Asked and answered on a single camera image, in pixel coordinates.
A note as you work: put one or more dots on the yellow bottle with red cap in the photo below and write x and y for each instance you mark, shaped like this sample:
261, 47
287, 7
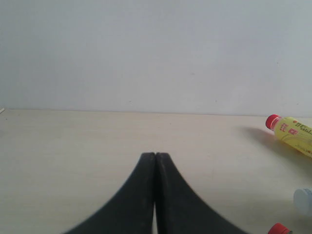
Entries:
292, 132

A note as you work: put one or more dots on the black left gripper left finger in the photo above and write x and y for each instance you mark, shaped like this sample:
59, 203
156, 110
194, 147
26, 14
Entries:
131, 209

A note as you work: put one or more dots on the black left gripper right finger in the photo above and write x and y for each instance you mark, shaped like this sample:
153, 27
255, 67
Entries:
179, 210

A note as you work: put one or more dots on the clear cola bottle red label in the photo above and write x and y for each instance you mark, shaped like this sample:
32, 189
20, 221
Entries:
278, 228

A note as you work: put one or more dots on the white bottle with green label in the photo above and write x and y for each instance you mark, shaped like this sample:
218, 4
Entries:
302, 200

